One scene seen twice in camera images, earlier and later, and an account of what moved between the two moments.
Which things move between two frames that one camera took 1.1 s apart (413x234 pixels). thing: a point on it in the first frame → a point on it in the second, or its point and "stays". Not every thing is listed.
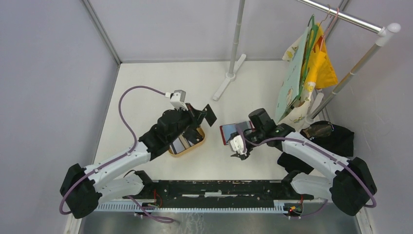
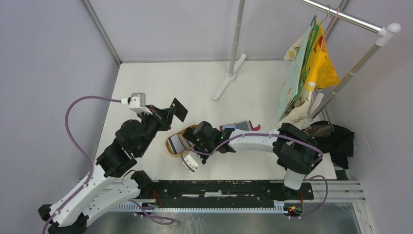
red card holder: (226, 130) stays
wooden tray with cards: (182, 146) stays
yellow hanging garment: (320, 70) stays
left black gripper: (196, 116) → (163, 116)
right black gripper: (241, 156) → (204, 158)
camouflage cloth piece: (317, 131) stays
